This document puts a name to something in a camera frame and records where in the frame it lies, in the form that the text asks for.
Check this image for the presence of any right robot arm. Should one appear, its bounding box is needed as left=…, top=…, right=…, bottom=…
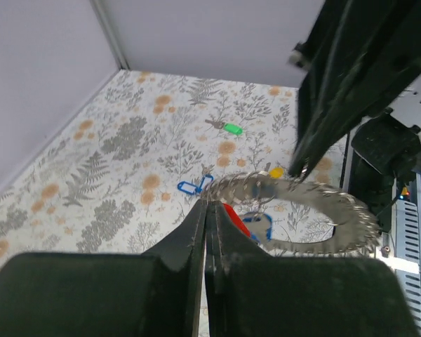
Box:
left=289, top=1, right=421, bottom=230

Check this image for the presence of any floral table mat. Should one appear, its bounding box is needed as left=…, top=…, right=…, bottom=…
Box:
left=0, top=70, right=298, bottom=271

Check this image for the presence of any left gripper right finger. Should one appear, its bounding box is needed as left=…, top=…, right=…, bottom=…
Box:
left=205, top=202, right=419, bottom=336

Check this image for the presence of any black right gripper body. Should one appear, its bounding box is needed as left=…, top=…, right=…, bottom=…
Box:
left=288, top=1, right=421, bottom=178

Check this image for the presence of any yellow key tag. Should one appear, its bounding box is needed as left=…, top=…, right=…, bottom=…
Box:
left=265, top=162, right=284, bottom=178

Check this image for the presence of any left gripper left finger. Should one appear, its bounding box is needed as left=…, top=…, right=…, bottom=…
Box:
left=0, top=201, right=207, bottom=336

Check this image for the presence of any blue key tag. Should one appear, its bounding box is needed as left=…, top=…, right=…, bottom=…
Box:
left=177, top=181, right=197, bottom=195
left=196, top=174, right=214, bottom=194

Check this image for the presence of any green key tag with key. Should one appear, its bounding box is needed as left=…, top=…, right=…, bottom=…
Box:
left=205, top=119, right=243, bottom=136

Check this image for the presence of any red key tag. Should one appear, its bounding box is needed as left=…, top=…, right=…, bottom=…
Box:
left=223, top=203, right=251, bottom=238

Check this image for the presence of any blue key tag single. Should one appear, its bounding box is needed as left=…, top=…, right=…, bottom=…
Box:
left=241, top=212, right=272, bottom=245

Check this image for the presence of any metal ring disc with keyrings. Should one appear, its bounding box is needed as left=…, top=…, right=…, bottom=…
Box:
left=201, top=171, right=380, bottom=257

